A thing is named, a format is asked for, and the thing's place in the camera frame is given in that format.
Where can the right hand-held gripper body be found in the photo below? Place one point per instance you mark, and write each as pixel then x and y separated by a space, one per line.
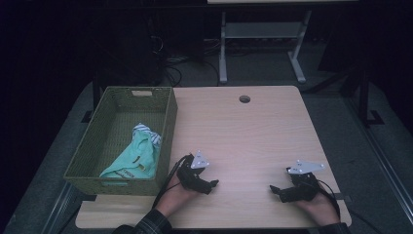
pixel 302 187

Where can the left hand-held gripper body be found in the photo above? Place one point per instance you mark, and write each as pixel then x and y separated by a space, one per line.
pixel 190 177

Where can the mint green pet shirt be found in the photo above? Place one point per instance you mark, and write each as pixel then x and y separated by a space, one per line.
pixel 139 154

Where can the green woven basket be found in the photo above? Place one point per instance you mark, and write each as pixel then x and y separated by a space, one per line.
pixel 130 113

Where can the person's left hand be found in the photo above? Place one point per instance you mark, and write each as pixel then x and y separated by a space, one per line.
pixel 172 198

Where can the person's right hand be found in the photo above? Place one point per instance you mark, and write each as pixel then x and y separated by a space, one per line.
pixel 321 209

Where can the grey tape piece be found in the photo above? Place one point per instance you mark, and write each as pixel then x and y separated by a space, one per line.
pixel 341 197

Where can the grey metal stand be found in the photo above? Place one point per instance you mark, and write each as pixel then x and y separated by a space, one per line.
pixel 259 30

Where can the metal floor rail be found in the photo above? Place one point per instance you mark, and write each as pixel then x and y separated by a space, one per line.
pixel 60 211
pixel 383 152

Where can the black metal frame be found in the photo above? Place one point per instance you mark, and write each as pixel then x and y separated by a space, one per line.
pixel 365 97

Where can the black metal post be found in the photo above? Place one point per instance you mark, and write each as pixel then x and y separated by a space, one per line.
pixel 94 97

